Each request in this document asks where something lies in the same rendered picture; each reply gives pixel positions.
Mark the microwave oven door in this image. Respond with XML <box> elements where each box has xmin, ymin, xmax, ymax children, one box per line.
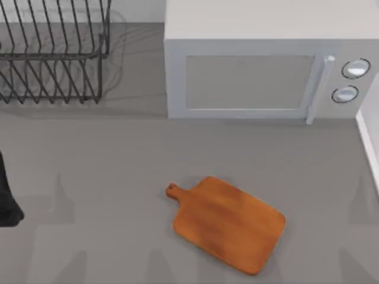
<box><xmin>165</xmin><ymin>40</ymin><xmax>329</xmax><ymax>120</ymax></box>

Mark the wooden cutting board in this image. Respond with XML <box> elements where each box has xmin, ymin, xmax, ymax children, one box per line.
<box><xmin>165</xmin><ymin>176</ymin><xmax>286</xmax><ymax>276</ymax></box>

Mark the pale microwave oven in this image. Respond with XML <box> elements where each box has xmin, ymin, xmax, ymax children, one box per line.
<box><xmin>163</xmin><ymin>0</ymin><xmax>379</xmax><ymax>125</ymax></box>

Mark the small round microwave knob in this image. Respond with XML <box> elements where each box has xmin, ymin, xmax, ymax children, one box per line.
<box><xmin>331</xmin><ymin>85</ymin><xmax>359</xmax><ymax>104</ymax></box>

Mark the large round microwave knob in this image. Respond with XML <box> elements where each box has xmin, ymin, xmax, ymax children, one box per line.
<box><xmin>341</xmin><ymin>58</ymin><xmax>371</xmax><ymax>79</ymax></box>

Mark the black wire dish rack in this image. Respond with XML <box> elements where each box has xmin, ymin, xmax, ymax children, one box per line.
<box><xmin>0</xmin><ymin>0</ymin><xmax>113</xmax><ymax>105</ymax></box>

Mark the pale microwave door handle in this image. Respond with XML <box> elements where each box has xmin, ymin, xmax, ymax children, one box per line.
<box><xmin>305</xmin><ymin>55</ymin><xmax>336</xmax><ymax>125</ymax></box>

